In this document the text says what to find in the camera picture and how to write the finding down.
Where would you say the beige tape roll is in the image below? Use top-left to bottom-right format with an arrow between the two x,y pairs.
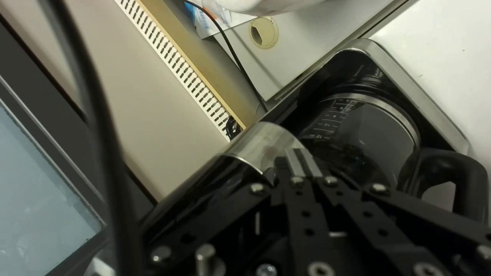
247,17 -> 281,51

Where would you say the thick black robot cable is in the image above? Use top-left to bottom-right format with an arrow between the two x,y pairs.
43,0 -> 148,276

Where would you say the black framed monitor screen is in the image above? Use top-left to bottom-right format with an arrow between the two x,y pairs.
0,20 -> 155,276

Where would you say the black coffee making machine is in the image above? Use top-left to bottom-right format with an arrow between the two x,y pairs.
137,37 -> 491,276

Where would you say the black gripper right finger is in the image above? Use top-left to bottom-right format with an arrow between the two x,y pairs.
295,147 -> 491,276

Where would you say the glass carafe with black handle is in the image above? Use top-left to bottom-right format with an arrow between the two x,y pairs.
298,91 -> 491,224

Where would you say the thin black wire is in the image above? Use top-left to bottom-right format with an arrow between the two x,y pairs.
183,0 -> 270,114

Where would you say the blue and white packet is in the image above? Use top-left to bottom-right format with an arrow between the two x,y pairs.
183,0 -> 243,40

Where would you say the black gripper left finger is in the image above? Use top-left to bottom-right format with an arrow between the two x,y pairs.
145,149 -> 335,276

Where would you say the white perforated vent strip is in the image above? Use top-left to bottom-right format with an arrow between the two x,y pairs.
114,0 -> 243,141

